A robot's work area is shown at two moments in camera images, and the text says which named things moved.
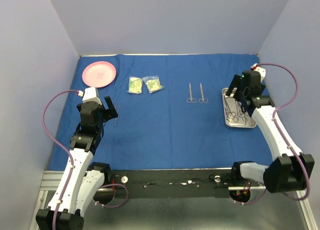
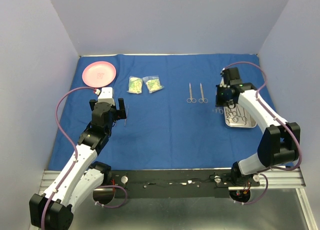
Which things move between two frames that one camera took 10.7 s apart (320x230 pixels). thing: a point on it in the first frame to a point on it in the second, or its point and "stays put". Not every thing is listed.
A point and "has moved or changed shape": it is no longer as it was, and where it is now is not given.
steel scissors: x=190 y=100 stays put
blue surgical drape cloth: x=169 y=113 stays put
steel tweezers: x=117 y=112 has moved or changed shape
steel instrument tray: x=235 y=116 stays put
